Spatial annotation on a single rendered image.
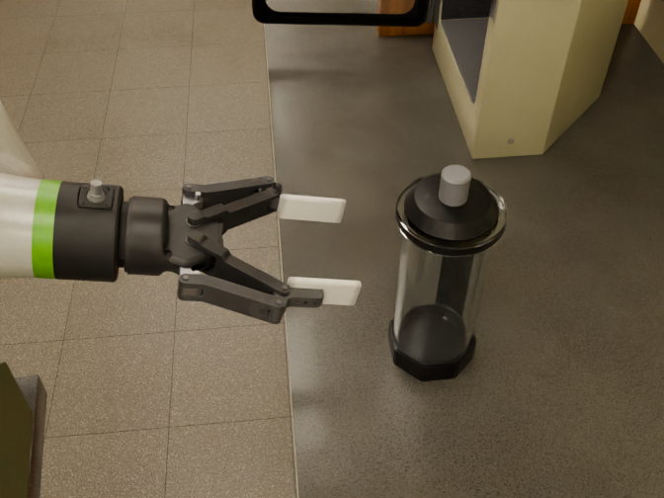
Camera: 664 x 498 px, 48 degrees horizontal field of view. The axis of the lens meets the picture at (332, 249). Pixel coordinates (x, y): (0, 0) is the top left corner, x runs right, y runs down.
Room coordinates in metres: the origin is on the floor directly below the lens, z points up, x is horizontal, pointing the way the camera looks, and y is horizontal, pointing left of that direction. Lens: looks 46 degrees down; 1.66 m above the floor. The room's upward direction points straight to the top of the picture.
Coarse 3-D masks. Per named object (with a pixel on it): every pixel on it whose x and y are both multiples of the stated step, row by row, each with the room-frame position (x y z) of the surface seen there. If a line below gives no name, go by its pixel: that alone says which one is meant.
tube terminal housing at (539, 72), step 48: (528, 0) 0.90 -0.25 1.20; (576, 0) 0.90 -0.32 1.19; (624, 0) 1.04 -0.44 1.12; (432, 48) 1.21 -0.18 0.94; (528, 48) 0.90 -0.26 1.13; (576, 48) 0.93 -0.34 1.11; (480, 96) 0.90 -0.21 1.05; (528, 96) 0.90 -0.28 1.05; (576, 96) 0.97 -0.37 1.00; (480, 144) 0.90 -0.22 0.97; (528, 144) 0.90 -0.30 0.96
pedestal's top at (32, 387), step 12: (24, 384) 0.49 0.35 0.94; (36, 384) 0.49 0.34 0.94; (24, 396) 0.47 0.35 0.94; (36, 396) 0.47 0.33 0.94; (36, 408) 0.46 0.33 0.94; (36, 420) 0.44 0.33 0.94; (36, 432) 0.43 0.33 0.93; (36, 444) 0.42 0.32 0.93; (36, 456) 0.40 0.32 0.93; (36, 468) 0.39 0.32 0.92; (36, 480) 0.38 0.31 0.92; (36, 492) 0.37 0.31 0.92
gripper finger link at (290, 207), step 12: (288, 204) 0.58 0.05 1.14; (300, 204) 0.58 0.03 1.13; (312, 204) 0.58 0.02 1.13; (324, 204) 0.58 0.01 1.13; (336, 204) 0.58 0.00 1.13; (288, 216) 0.58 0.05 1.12; (300, 216) 0.58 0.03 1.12; (312, 216) 0.58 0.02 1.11; (324, 216) 0.58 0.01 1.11; (336, 216) 0.58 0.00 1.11
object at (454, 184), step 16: (432, 176) 0.57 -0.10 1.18; (448, 176) 0.54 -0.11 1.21; (464, 176) 0.54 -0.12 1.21; (416, 192) 0.55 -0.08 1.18; (432, 192) 0.55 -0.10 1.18; (448, 192) 0.53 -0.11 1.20; (464, 192) 0.53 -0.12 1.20; (480, 192) 0.55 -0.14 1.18; (416, 208) 0.53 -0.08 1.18; (432, 208) 0.52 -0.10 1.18; (448, 208) 0.52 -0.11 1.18; (464, 208) 0.52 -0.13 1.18; (480, 208) 0.52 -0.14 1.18; (496, 208) 0.53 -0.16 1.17; (416, 224) 0.51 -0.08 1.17; (432, 224) 0.51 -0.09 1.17; (448, 224) 0.50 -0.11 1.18; (464, 224) 0.50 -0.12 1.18; (480, 224) 0.51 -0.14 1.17
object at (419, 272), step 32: (416, 256) 0.51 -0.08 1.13; (448, 256) 0.49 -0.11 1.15; (480, 256) 0.50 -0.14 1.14; (416, 288) 0.51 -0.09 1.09; (448, 288) 0.49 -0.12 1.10; (480, 288) 0.51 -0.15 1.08; (416, 320) 0.50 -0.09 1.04; (448, 320) 0.49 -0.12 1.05; (416, 352) 0.50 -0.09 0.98; (448, 352) 0.50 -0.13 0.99
